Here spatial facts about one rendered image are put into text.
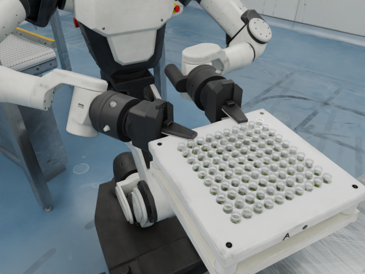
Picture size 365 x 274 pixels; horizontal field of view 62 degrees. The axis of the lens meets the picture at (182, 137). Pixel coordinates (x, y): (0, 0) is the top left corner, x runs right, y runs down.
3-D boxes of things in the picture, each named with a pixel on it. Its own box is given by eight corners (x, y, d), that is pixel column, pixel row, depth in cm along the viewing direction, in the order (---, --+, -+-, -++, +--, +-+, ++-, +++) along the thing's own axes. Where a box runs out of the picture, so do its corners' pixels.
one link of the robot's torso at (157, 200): (142, 225, 105) (102, 101, 112) (188, 207, 111) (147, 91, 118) (150, 226, 91) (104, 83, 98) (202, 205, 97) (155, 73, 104)
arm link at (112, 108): (178, 92, 55) (127, 77, 60) (146, 116, 49) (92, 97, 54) (179, 147, 63) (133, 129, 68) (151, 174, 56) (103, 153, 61)
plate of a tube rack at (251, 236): (223, 271, 36) (225, 262, 35) (148, 150, 53) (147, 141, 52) (367, 200, 44) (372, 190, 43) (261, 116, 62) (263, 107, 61)
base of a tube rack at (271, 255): (220, 292, 39) (221, 282, 37) (150, 170, 56) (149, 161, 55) (355, 221, 47) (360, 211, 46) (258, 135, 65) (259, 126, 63)
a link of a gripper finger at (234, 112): (235, 125, 56) (221, 109, 60) (251, 122, 56) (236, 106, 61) (236, 118, 55) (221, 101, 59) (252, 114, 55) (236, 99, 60)
